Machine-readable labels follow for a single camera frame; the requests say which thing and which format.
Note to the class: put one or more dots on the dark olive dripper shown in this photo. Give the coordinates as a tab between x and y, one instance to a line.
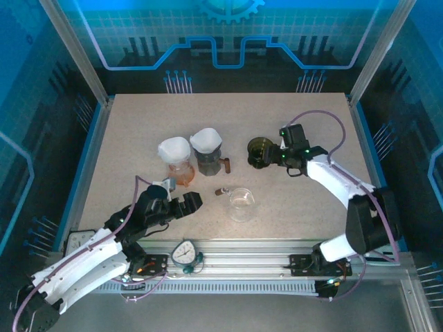
256	150

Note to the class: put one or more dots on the orange glass carafe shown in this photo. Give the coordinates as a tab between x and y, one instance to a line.
183	178

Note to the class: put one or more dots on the clear plastic dripper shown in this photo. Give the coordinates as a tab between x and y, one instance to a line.
180	166

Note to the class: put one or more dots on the grey plastic dripper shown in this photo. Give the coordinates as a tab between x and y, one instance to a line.
207	157

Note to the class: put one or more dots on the clear glass carafe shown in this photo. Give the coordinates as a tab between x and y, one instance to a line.
242	207

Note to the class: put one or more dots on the white paper coffee filter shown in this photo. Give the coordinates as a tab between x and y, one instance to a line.
174	149
206	140

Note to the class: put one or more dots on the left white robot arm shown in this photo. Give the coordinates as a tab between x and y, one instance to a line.
76	273

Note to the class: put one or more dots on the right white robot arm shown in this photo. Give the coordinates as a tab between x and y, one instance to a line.
332	180

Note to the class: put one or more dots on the white analog clock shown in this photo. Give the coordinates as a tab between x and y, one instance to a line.
183	254

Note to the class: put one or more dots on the teal clamp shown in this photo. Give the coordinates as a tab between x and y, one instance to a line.
188	269

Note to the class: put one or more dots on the small circuit board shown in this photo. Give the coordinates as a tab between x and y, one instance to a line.
128	283
328	285

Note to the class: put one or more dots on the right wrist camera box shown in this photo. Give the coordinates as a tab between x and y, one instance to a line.
283	143

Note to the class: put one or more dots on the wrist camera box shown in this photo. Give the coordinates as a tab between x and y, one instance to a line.
283	143
168	184

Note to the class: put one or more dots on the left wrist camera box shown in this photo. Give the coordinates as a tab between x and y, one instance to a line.
168	184

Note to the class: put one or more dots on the blue trimmed aluminium side rail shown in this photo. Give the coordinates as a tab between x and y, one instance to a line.
361	138
93	155

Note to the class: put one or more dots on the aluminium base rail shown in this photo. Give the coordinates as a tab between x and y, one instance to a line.
242	256

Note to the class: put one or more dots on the aluminium frame post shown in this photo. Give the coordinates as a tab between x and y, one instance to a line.
417	307
380	52
78	52

